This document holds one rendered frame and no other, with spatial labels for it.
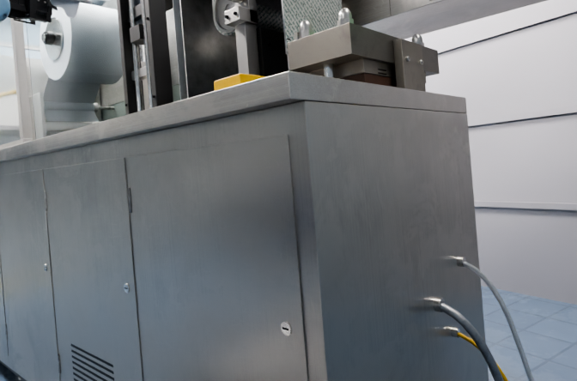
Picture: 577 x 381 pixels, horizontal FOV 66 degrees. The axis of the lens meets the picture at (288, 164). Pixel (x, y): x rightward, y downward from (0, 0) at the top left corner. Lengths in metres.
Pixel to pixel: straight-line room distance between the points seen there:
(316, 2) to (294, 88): 0.56
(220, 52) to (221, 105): 0.70
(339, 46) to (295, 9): 0.24
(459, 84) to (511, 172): 0.57
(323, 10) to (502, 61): 1.58
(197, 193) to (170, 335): 0.32
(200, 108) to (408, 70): 0.48
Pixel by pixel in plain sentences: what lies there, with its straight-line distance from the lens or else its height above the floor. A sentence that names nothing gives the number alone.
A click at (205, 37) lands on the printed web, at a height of 1.17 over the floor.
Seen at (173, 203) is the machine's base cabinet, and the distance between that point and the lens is 0.90.
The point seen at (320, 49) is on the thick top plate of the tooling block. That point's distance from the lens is 0.93.
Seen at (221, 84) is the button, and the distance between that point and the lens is 0.77.
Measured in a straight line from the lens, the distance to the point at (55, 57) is 1.88.
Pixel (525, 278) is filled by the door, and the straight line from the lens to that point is 2.66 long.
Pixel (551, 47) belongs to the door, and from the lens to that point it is 2.51.
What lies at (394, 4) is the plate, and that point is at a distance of 1.28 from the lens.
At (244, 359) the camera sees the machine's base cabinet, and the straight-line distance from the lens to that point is 0.83.
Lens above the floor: 0.77
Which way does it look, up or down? level
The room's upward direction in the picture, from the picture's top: 5 degrees counter-clockwise
